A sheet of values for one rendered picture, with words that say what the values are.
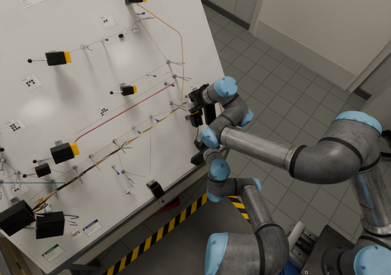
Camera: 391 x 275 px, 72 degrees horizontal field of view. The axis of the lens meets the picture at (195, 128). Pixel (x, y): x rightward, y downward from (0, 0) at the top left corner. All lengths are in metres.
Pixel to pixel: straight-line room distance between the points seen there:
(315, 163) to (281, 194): 1.76
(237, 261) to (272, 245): 0.10
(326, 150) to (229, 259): 0.37
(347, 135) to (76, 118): 0.94
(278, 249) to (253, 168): 1.71
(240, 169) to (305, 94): 1.13
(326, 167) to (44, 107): 0.96
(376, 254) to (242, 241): 0.43
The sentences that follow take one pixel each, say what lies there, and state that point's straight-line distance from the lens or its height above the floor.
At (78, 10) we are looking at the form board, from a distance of 1.15.
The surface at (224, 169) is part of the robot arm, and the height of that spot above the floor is 1.28.
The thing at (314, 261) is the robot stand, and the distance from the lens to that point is 1.20.
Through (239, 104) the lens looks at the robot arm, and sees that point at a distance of 1.00.
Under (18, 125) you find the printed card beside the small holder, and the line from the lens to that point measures 1.17.
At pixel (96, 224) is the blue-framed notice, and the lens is 1.40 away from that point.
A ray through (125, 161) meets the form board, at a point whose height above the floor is 1.07.
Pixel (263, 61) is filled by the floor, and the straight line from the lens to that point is 3.20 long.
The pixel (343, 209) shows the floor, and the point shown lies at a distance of 2.68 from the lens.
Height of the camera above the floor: 2.25
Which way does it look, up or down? 61 degrees down
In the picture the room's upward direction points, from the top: 7 degrees clockwise
